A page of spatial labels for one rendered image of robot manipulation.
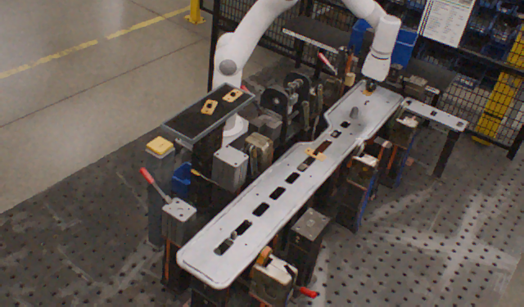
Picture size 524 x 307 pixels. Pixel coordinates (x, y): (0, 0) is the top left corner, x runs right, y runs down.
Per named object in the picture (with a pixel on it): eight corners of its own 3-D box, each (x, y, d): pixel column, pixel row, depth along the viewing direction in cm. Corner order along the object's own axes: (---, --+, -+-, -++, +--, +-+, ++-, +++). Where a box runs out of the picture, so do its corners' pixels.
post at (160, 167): (160, 252, 190) (160, 160, 164) (144, 242, 193) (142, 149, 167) (173, 240, 195) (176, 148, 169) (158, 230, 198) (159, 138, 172)
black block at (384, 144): (373, 205, 224) (392, 152, 207) (351, 194, 228) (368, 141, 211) (381, 196, 230) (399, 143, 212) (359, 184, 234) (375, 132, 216)
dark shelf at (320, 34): (441, 97, 245) (444, 91, 243) (279, 31, 279) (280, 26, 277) (455, 79, 260) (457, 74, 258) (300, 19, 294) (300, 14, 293)
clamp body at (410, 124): (393, 193, 232) (417, 131, 211) (369, 182, 236) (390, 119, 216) (400, 182, 238) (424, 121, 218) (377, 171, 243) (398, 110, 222)
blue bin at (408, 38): (405, 69, 255) (413, 46, 247) (345, 51, 263) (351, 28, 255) (411, 56, 267) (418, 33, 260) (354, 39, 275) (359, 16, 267)
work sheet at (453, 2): (458, 50, 253) (481, -11, 235) (413, 34, 262) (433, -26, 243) (458, 49, 254) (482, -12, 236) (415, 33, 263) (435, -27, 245)
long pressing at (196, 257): (229, 300, 144) (230, 295, 143) (167, 258, 153) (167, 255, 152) (406, 98, 242) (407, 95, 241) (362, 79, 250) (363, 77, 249)
